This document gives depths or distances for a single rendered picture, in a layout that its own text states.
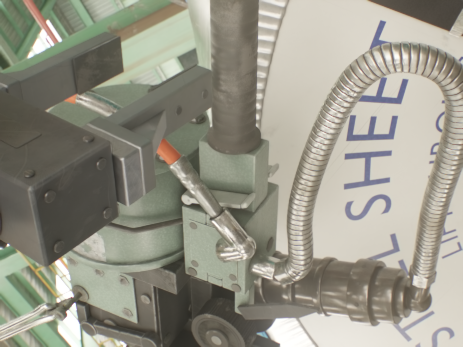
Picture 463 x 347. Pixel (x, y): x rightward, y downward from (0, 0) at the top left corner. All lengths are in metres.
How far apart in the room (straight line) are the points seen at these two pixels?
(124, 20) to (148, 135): 6.01
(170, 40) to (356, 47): 4.93
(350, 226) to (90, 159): 0.53
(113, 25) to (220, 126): 5.87
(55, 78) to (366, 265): 0.34
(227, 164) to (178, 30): 5.06
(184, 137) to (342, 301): 0.21
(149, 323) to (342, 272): 0.19
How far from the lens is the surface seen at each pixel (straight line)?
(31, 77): 0.44
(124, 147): 0.36
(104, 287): 0.70
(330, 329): 0.94
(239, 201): 0.56
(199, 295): 0.73
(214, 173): 0.58
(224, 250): 0.57
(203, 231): 0.59
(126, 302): 0.70
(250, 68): 0.52
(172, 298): 0.71
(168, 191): 0.59
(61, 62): 0.45
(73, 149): 0.35
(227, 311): 0.69
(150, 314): 0.69
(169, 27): 5.60
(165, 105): 0.41
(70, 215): 0.35
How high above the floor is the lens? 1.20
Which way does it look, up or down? 8 degrees up
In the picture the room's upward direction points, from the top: 115 degrees counter-clockwise
